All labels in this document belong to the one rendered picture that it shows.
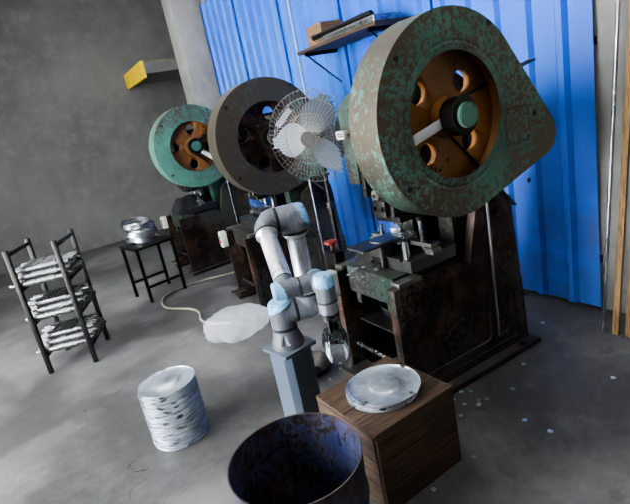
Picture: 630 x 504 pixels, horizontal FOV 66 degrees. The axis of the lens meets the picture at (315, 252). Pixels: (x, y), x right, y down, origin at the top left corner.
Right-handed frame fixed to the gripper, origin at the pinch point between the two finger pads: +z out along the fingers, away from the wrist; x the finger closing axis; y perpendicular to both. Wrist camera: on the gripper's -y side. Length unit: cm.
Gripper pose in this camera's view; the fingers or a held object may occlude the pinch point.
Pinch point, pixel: (338, 357)
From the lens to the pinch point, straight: 194.4
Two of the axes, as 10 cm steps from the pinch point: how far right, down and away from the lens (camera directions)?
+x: 9.7, -2.2, 0.8
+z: 1.9, 9.4, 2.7
